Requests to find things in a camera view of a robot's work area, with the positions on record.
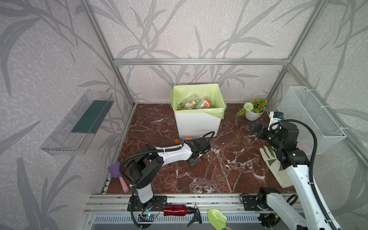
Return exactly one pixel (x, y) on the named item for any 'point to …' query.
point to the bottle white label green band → (186, 105)
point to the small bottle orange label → (189, 138)
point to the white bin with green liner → (199, 109)
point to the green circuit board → (145, 218)
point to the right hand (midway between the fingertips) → (257, 120)
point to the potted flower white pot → (253, 109)
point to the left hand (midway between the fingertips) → (194, 151)
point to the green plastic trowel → (218, 219)
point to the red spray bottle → (180, 210)
